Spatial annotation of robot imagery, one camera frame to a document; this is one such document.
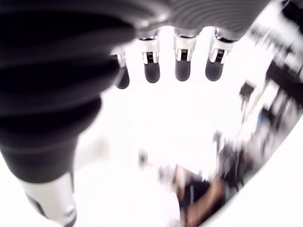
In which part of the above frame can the person in black shirt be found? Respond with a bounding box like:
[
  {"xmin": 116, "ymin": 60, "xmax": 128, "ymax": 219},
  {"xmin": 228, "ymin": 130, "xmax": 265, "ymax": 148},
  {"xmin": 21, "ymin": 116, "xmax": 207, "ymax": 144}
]
[{"xmin": 174, "ymin": 164, "xmax": 228, "ymax": 227}]

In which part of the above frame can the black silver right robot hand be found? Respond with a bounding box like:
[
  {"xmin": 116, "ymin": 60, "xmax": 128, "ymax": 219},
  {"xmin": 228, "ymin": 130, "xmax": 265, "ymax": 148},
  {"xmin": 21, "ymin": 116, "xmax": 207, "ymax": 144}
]
[{"xmin": 0, "ymin": 0, "xmax": 280, "ymax": 227}]

